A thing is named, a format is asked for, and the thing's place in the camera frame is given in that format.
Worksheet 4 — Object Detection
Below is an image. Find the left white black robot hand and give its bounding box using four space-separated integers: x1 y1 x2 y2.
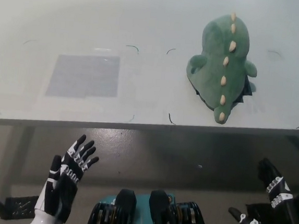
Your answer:
27 130 102 224

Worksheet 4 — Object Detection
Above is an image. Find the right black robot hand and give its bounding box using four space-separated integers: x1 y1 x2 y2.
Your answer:
227 155 299 224

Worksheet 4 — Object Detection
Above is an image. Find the green plush dinosaur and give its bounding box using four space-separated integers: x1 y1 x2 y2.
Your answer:
182 10 263 128

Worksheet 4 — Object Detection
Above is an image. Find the black floor tape patch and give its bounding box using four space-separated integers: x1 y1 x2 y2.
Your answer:
3 193 40 223
245 201 273 220

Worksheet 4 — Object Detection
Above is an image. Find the grey tape square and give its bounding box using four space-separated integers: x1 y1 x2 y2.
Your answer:
45 50 121 103

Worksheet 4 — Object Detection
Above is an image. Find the black tape cross patch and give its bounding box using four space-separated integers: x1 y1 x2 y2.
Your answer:
192 68 257 112

